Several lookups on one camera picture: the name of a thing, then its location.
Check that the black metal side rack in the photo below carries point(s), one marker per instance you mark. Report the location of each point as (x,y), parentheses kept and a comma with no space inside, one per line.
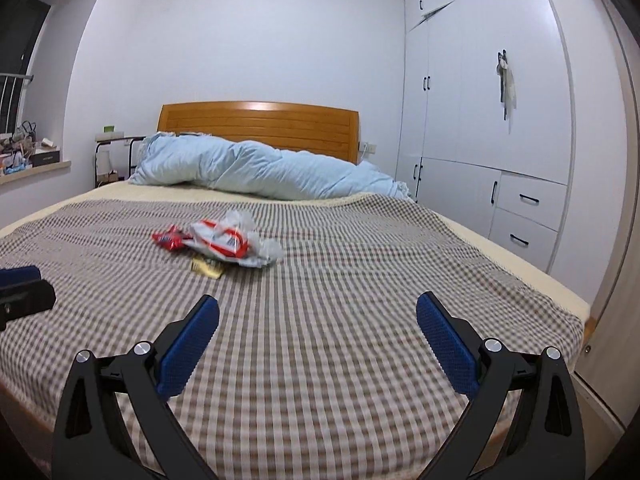
(116,155)

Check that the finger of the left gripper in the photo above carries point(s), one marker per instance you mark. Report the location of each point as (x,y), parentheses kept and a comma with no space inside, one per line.
(25,299)
(17,276)

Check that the small gold foil packet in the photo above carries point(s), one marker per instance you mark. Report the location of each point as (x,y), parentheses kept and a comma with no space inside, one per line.
(210,268)

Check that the white built-in wardrobe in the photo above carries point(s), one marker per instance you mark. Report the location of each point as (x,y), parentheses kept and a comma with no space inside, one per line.
(506,180)

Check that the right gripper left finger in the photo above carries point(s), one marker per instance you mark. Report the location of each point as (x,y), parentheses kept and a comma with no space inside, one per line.
(91,440)

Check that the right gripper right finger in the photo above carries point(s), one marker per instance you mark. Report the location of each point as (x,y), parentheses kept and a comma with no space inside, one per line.
(545,439)

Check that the light blue duvet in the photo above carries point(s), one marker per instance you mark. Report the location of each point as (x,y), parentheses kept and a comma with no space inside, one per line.
(254,168)

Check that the wooden window sill shelf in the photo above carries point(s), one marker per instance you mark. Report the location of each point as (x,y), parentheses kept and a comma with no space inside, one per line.
(6,179)

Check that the red blue snack wrapper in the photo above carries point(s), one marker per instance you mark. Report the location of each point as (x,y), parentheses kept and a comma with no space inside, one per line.
(172,239)

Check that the brown checkered bedspread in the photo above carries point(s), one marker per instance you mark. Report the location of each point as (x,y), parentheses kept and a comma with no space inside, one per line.
(318,369)

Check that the red white snack wrapper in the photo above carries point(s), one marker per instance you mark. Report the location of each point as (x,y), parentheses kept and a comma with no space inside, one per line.
(233,239)

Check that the bag hanging on wardrobe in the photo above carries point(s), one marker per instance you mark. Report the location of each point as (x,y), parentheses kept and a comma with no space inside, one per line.
(507,85)

